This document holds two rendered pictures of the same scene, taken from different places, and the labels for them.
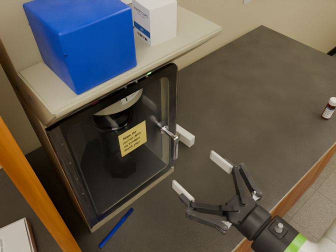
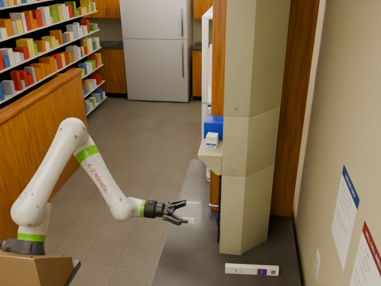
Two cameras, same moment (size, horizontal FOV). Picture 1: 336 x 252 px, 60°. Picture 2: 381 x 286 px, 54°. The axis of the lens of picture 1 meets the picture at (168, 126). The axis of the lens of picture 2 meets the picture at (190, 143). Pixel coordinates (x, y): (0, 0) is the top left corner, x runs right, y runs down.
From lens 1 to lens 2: 2.04 m
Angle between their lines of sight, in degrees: 99
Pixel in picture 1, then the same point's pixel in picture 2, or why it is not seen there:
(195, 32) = (202, 150)
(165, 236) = (195, 230)
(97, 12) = (207, 119)
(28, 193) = not seen: hidden behind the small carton
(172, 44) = (203, 145)
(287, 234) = (147, 202)
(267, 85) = not seen: outside the picture
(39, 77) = not seen: hidden behind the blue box
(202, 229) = (183, 240)
